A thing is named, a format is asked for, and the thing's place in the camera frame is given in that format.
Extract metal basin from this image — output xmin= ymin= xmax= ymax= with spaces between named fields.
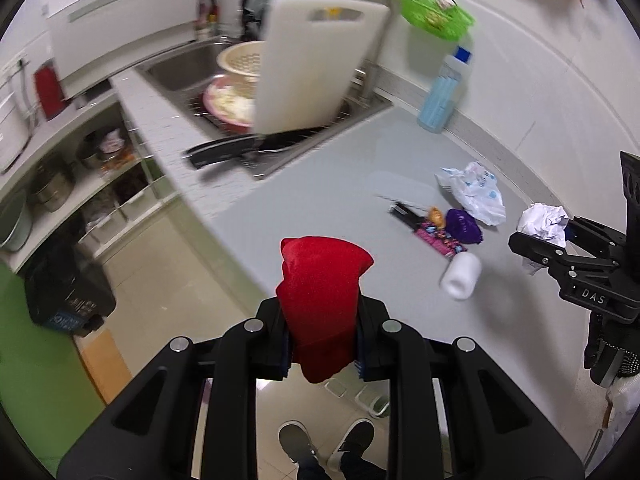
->
xmin=0 ymin=192 xmax=33 ymax=251

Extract white kitchen appliance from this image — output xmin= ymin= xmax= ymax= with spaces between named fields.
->
xmin=45 ymin=0 xmax=203 ymax=98

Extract white stool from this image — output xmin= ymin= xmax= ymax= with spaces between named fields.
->
xmin=325 ymin=377 xmax=391 ymax=418

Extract blue water bottle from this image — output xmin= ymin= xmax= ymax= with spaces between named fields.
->
xmin=417 ymin=72 xmax=463 ymax=133

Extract steel sink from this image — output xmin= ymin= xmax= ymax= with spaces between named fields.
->
xmin=135 ymin=40 xmax=396 ymax=181

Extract green plastic basket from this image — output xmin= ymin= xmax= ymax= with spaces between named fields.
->
xmin=400 ymin=0 xmax=476 ymax=41

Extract red cloth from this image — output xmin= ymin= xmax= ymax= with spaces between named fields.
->
xmin=275 ymin=236 xmax=375 ymax=385

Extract pink bowl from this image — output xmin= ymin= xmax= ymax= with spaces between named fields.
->
xmin=202 ymin=76 xmax=258 ymax=131

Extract dark sauce bottles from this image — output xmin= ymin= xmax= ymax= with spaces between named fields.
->
xmin=197 ymin=0 xmax=221 ymax=41

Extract white paper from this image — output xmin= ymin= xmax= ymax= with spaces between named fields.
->
xmin=516 ymin=203 xmax=571 ymax=276

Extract white rice cooker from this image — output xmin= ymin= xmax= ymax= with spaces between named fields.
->
xmin=0 ymin=80 xmax=33 ymax=171

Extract white bottle with blue cap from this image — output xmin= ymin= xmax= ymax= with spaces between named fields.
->
xmin=440 ymin=45 xmax=475 ymax=92

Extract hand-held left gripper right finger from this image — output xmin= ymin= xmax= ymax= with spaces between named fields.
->
xmin=356 ymin=297 xmax=586 ymax=480

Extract white storage shelf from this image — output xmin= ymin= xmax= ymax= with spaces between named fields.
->
xmin=0 ymin=95 xmax=181 ymax=271

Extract person's legs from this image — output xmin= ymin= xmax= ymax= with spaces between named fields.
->
xmin=297 ymin=452 xmax=387 ymax=480

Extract black trash bin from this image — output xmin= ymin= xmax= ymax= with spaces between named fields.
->
xmin=24 ymin=240 xmax=117 ymax=337

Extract black pan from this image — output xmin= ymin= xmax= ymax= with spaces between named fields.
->
xmin=185 ymin=127 xmax=331 ymax=171

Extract pink and black snack wrapper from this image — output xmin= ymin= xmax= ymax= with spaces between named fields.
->
xmin=412 ymin=220 xmax=468 ymax=257

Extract white printed plastic bag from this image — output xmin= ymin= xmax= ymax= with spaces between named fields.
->
xmin=435 ymin=161 xmax=507 ymax=226

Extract grey shoe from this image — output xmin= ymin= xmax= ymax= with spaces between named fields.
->
xmin=278 ymin=421 xmax=321 ymax=468
xmin=327 ymin=419 xmax=375 ymax=466

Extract white foam roll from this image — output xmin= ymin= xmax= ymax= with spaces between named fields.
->
xmin=440 ymin=252 xmax=482 ymax=301

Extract red container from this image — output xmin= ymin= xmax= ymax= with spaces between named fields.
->
xmin=34 ymin=60 xmax=66 ymax=120

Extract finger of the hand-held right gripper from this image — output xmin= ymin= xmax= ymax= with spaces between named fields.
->
xmin=565 ymin=216 xmax=627 ymax=261
xmin=508 ymin=232 xmax=621 ymax=278

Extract steel faucet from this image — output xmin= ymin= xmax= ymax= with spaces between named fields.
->
xmin=340 ymin=0 xmax=396 ymax=106

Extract beige colander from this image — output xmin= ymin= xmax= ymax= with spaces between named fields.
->
xmin=216 ymin=40 xmax=271 ymax=86

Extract person's right hand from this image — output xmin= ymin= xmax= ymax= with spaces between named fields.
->
xmin=584 ymin=312 xmax=640 ymax=388

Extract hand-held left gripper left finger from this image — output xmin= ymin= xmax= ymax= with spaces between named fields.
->
xmin=56 ymin=297 xmax=293 ymax=480

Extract steel pot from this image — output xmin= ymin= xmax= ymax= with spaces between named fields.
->
xmin=27 ymin=160 xmax=76 ymax=211
xmin=77 ymin=127 xmax=126 ymax=168

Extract purple wrapper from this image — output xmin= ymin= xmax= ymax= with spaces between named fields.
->
xmin=444 ymin=207 xmax=484 ymax=246

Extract white cutting board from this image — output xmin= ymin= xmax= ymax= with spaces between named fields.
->
xmin=252 ymin=0 xmax=392 ymax=136

